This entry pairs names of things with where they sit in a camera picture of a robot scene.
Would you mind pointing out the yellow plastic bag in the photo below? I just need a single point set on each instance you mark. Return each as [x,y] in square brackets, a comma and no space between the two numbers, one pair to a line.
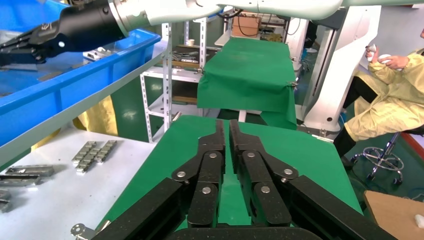
[99,116]

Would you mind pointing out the white robot torso column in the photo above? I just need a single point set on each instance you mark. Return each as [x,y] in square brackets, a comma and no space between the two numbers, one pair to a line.
[344,66]

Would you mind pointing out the small white cup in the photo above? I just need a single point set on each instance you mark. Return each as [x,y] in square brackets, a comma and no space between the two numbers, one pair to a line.
[190,42]

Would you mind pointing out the white handheld controller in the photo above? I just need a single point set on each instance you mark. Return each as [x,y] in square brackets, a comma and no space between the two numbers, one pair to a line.
[371,48]
[383,58]

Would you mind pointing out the blue plastic bin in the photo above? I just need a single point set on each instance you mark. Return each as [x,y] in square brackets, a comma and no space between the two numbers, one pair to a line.
[82,89]

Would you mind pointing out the white machine housing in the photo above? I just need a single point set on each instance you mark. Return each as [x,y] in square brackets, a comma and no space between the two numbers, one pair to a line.
[296,49]

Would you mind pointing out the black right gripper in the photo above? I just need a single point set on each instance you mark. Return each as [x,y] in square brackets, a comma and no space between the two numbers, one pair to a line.
[82,26]

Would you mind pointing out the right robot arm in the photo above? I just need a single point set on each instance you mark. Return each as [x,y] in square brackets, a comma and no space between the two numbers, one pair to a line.
[265,8]

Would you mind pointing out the wooden plank on rack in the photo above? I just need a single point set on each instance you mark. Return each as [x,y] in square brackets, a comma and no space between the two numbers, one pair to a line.
[185,64]

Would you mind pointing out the bent sheet metal bracket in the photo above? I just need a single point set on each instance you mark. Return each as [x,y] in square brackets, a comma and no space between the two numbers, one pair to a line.
[96,54]

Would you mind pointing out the grey perforated shelf post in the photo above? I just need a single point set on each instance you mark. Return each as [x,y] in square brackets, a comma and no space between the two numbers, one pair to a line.
[167,82]

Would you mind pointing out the grey sloped shelf board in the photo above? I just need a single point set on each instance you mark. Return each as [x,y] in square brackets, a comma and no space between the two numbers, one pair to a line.
[66,117]

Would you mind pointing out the pile of metal parts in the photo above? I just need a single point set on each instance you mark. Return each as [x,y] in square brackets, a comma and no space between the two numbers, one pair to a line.
[184,56]

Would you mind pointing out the green cloth on background table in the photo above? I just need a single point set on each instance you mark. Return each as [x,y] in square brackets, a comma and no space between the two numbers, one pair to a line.
[248,76]

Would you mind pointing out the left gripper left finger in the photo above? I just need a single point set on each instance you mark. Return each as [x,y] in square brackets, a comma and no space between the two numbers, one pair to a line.
[205,172]

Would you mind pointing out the white perforated side rack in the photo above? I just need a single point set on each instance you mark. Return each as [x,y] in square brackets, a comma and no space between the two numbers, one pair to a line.
[202,46]

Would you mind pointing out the brown wooden board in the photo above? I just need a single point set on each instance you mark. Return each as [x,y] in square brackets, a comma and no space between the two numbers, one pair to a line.
[394,215]

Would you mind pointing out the chrome stool base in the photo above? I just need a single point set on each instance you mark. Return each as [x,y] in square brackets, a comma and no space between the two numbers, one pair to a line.
[414,131]

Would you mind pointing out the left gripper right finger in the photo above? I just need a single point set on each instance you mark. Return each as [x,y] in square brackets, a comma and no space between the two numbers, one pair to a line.
[258,172]

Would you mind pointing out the small white wad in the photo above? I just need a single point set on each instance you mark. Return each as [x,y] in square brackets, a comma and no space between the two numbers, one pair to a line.
[419,221]

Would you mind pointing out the small notched metal strip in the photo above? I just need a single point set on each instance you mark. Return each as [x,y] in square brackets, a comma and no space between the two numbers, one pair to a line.
[30,170]
[82,153]
[20,180]
[86,164]
[106,151]

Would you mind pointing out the brown cardboard box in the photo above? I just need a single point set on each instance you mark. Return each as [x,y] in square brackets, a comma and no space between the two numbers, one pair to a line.
[246,28]

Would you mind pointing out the operator bare hand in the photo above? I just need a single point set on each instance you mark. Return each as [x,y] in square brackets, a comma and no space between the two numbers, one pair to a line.
[372,57]
[399,63]

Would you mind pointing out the person in yellow gown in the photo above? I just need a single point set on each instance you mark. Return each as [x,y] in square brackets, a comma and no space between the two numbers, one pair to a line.
[397,96]

